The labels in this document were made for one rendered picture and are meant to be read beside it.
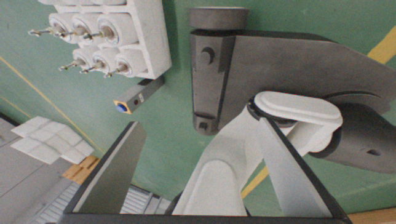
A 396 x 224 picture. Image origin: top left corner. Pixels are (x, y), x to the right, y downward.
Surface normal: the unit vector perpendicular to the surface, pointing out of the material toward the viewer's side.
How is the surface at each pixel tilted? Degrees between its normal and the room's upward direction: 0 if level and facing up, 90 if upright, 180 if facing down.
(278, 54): 0
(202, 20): 12
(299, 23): 0
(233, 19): 37
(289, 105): 90
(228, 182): 90
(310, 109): 90
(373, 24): 0
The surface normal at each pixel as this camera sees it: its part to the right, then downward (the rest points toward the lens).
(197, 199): 0.00, -0.74
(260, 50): -0.30, 0.64
